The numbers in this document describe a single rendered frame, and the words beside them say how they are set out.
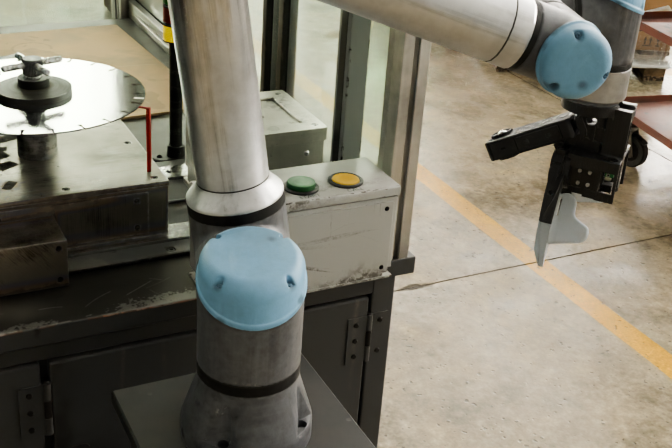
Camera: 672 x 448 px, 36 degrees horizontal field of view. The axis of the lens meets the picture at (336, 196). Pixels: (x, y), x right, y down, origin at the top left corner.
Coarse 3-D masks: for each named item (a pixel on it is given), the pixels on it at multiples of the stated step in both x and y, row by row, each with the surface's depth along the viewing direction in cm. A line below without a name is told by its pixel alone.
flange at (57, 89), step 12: (0, 84) 156; (12, 84) 156; (24, 84) 154; (36, 84) 154; (48, 84) 156; (60, 84) 157; (0, 96) 153; (12, 96) 152; (24, 96) 152; (36, 96) 152; (48, 96) 153; (60, 96) 154
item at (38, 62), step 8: (16, 56) 157; (24, 56) 156; (32, 56) 155; (56, 56) 157; (16, 64) 153; (24, 64) 153; (32, 64) 153; (40, 64) 154; (24, 72) 154; (32, 72) 154; (40, 72) 152; (48, 72) 151
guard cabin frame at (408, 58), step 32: (128, 0) 265; (288, 0) 180; (160, 32) 243; (288, 32) 182; (416, 64) 146; (384, 96) 150; (416, 96) 148; (384, 128) 152; (416, 128) 150; (384, 160) 153; (416, 160) 153
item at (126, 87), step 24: (72, 72) 166; (96, 72) 166; (120, 72) 167; (72, 96) 156; (96, 96) 157; (120, 96) 157; (144, 96) 158; (0, 120) 146; (24, 120) 146; (48, 120) 147; (72, 120) 147; (96, 120) 148
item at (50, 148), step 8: (16, 136) 158; (24, 136) 157; (32, 136) 156; (40, 136) 157; (48, 136) 157; (56, 136) 160; (24, 144) 157; (32, 144) 157; (40, 144) 157; (48, 144) 158; (56, 144) 160; (24, 152) 158; (32, 152) 157; (40, 152) 158; (48, 152) 158; (56, 152) 160; (32, 160) 158; (40, 160) 158
